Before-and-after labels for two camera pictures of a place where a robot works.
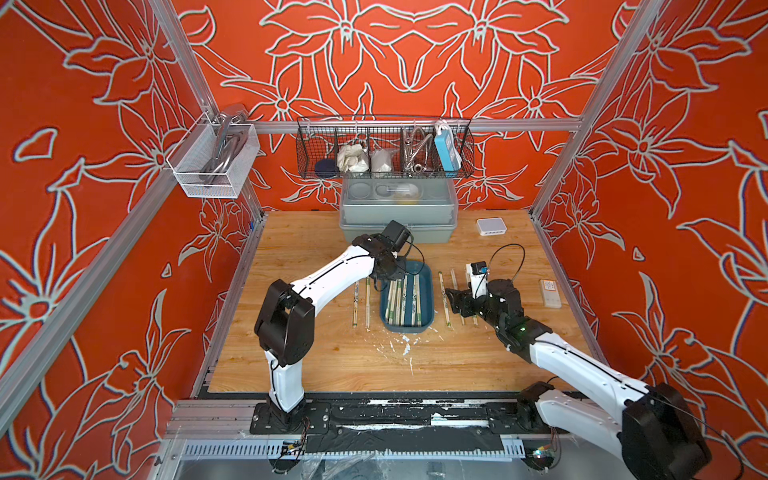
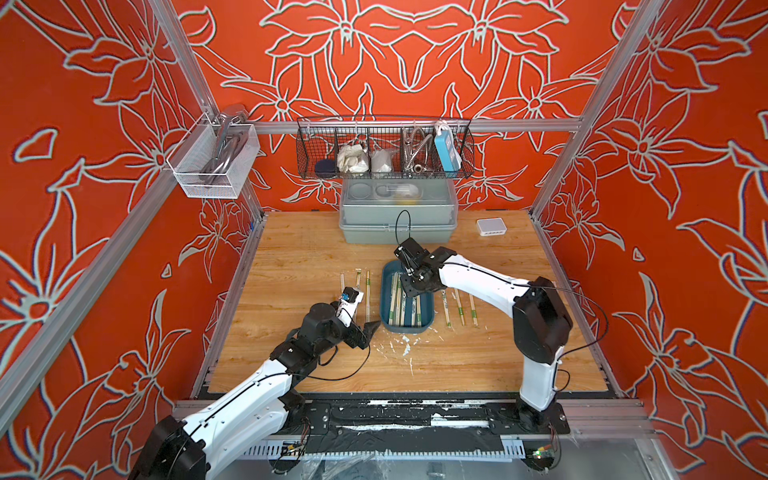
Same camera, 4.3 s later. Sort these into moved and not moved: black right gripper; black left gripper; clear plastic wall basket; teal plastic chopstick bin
Moved: black right gripper; black left gripper
Not moved: teal plastic chopstick bin; clear plastic wall basket
